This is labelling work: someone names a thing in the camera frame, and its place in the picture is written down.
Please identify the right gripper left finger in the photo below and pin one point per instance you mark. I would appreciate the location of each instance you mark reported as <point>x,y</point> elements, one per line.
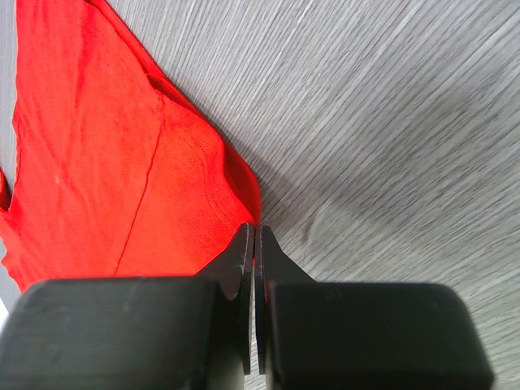
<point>182,332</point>

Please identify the red t shirt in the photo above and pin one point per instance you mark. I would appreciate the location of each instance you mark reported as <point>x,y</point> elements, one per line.
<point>118,174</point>

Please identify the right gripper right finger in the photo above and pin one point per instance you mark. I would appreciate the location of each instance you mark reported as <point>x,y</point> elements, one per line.
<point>360,335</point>

